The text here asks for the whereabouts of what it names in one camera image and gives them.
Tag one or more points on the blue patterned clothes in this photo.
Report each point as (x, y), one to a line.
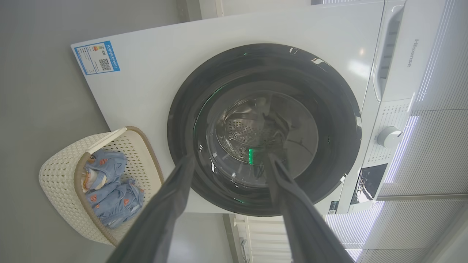
(117, 204)

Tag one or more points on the white control knob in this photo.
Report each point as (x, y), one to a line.
(388, 137)

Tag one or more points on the black display panel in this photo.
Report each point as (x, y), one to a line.
(369, 182)

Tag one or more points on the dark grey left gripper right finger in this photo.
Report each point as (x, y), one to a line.
(303, 226)

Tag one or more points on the white detergent drawer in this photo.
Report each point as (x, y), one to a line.
(413, 44)

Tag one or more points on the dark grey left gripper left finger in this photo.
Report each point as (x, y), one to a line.
(161, 215)

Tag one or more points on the blue energy label sticker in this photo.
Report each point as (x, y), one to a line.
(97, 57)

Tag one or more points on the grey washing machine door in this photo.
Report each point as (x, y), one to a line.
(329, 109)

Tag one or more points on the cream perforated laundry basket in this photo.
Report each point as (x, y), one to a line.
(58, 175)

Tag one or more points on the white washing machine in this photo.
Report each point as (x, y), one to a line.
(153, 84)

